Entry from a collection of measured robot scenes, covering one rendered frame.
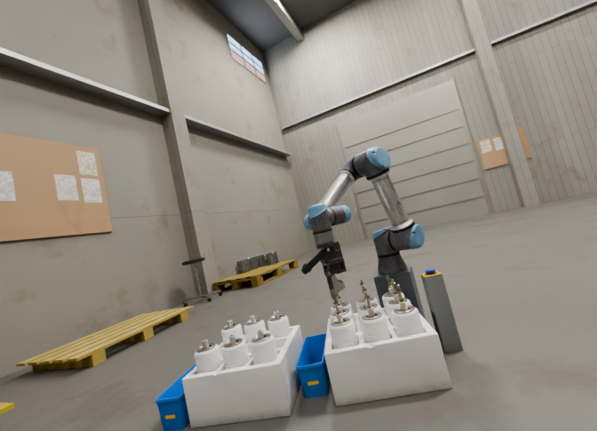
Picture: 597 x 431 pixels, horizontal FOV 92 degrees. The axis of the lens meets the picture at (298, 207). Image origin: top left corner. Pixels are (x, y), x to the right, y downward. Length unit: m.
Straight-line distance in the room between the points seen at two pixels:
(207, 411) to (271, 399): 0.25
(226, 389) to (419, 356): 0.69
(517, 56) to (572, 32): 1.05
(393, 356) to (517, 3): 9.22
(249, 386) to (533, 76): 8.75
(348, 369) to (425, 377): 0.25
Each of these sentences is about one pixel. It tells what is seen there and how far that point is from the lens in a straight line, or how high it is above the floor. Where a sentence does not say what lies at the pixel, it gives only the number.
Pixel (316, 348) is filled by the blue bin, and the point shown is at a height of 0.06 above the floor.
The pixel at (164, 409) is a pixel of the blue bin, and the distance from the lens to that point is 1.43.
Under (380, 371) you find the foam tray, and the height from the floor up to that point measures 0.09.
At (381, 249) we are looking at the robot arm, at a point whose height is 0.43.
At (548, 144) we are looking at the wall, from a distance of 8.83.
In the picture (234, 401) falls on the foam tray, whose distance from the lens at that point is 1.28.
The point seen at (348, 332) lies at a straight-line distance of 1.15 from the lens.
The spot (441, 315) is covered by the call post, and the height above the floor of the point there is 0.15.
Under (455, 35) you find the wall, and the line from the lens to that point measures 9.38.
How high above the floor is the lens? 0.61
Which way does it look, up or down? 5 degrees up
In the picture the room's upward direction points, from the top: 13 degrees counter-clockwise
